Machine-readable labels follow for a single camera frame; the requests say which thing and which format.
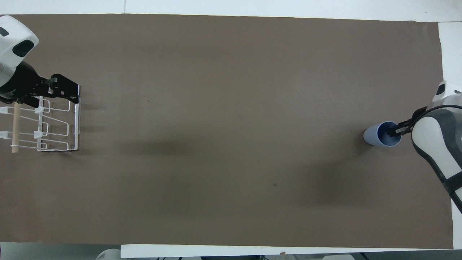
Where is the white wire cup holder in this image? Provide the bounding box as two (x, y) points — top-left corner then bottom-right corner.
(0, 95), (80, 153)

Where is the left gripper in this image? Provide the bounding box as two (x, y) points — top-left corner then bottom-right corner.
(0, 61), (50, 101)

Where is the black cable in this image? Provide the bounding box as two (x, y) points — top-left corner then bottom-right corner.
(411, 104), (462, 125)

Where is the blue cup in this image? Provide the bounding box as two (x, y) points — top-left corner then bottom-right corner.
(363, 121), (402, 147)

